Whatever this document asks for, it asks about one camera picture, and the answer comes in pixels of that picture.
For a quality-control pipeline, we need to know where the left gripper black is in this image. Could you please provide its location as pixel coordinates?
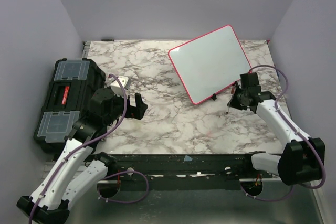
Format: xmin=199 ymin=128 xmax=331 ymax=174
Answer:
xmin=104 ymin=90 xmax=148 ymax=126

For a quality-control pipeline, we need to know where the whiteboard with pink frame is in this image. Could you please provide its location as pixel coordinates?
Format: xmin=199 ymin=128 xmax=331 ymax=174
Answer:
xmin=168 ymin=24 xmax=251 ymax=105

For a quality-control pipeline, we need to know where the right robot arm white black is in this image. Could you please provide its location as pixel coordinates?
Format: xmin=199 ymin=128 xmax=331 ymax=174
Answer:
xmin=228 ymin=72 xmax=325 ymax=186

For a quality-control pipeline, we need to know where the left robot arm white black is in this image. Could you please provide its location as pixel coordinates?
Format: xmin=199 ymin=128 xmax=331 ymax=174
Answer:
xmin=16 ymin=88 xmax=148 ymax=223

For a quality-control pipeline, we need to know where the black whiteboard stand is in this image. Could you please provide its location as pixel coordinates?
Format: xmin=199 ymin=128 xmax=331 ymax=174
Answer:
xmin=211 ymin=93 xmax=217 ymax=101

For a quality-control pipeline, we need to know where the black toolbox with clear lids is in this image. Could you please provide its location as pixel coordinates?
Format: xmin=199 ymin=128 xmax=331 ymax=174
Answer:
xmin=33 ymin=58 xmax=106 ymax=154

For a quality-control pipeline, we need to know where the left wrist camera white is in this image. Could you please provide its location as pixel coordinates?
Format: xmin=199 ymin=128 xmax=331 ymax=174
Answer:
xmin=109 ymin=76 xmax=131 ymax=96

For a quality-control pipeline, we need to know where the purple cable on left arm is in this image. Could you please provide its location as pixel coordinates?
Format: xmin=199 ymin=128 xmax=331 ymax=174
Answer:
xmin=28 ymin=73 xmax=131 ymax=221

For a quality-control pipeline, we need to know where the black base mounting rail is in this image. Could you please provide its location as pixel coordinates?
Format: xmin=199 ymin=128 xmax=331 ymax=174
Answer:
xmin=98 ymin=154 xmax=271 ymax=192

